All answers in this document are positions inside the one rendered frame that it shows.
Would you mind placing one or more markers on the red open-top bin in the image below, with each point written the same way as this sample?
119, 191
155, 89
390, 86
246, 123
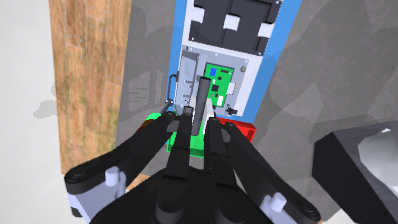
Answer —
247, 129

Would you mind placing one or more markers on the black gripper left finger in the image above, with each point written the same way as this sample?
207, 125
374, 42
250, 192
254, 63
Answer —
96, 183

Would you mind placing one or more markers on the green bin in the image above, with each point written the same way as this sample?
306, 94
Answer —
196, 143

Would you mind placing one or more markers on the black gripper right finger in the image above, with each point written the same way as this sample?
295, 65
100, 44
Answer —
227, 149

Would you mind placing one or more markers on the green circuit board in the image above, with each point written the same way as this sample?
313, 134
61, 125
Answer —
220, 79

